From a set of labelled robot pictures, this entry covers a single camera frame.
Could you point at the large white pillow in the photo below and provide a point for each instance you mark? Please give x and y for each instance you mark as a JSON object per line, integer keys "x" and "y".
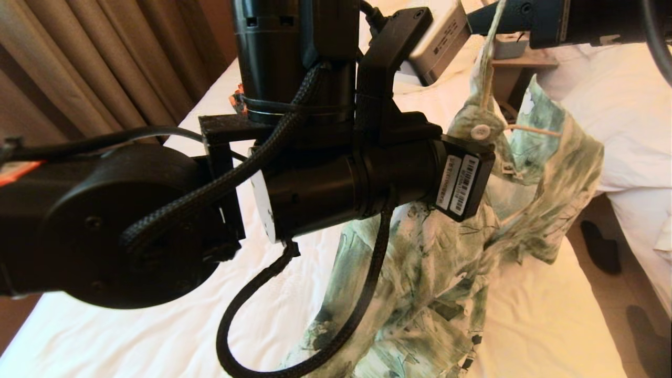
{"x": 470, "y": 52}

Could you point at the wooden nightstand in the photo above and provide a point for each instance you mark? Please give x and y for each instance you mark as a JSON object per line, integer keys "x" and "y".
{"x": 541, "y": 62}

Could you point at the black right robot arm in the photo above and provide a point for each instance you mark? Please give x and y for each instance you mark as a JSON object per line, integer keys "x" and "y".
{"x": 604, "y": 21}

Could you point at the green leaf print shirt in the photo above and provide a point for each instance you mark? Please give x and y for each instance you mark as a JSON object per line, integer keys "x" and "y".
{"x": 446, "y": 273}

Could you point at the black slipper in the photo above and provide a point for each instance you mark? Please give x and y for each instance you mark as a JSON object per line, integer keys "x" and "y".
{"x": 601, "y": 252}
{"x": 648, "y": 341}

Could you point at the grey tissue box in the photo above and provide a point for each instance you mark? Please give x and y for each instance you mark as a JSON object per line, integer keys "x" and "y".
{"x": 512, "y": 50}

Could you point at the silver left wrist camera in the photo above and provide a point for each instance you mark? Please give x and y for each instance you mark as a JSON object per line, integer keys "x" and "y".
{"x": 441, "y": 42}

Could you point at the orange floral garment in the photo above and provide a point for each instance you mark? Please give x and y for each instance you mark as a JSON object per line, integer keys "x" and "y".
{"x": 237, "y": 102}

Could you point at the black left camera bracket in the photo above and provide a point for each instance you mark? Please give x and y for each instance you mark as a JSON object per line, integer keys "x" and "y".
{"x": 378, "y": 79}

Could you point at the white duvet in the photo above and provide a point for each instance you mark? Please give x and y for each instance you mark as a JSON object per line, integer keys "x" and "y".
{"x": 630, "y": 105}

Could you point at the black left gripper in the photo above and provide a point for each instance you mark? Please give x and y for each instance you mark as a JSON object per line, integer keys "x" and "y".
{"x": 341, "y": 184}

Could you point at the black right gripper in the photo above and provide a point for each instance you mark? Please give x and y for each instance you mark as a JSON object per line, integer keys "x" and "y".
{"x": 548, "y": 21}

